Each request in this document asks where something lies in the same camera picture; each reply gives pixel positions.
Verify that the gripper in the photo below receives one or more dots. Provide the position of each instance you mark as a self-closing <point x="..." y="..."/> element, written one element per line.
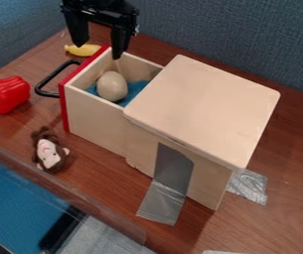
<point x="107" y="10"/>

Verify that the drawer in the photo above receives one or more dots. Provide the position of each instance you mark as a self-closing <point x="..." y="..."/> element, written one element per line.
<point x="97" y="86"/>

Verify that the yellow toy banana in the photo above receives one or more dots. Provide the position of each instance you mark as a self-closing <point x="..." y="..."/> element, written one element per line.
<point x="84" y="50"/>

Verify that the beige toy egg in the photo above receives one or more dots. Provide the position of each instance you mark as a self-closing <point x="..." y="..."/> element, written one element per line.
<point x="112" y="86"/>

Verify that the red toy pepper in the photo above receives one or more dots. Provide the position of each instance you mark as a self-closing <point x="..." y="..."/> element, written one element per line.
<point x="8" y="94"/>

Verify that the brown plush monkey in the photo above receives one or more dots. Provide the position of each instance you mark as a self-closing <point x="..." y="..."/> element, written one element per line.
<point x="49" y="151"/>

